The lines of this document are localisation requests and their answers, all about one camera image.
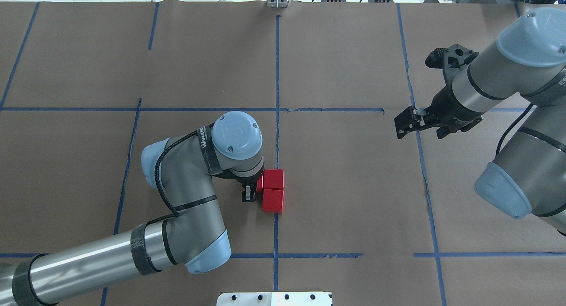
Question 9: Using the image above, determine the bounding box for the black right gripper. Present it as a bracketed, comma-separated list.
[394, 44, 483, 139]

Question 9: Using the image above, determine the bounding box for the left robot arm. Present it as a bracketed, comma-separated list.
[1, 108, 273, 306]

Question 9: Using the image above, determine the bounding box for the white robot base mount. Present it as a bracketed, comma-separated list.
[216, 291, 334, 306]

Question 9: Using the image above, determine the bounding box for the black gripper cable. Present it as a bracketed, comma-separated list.
[495, 102, 535, 155]
[155, 130, 208, 218]

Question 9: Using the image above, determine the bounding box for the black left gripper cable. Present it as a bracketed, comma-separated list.
[155, 130, 208, 218]

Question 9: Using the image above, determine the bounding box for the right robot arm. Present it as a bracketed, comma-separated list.
[394, 7, 566, 235]

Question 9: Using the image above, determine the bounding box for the red cube block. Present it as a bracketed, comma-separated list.
[256, 176, 264, 194]
[262, 168, 285, 191]
[261, 189, 285, 214]

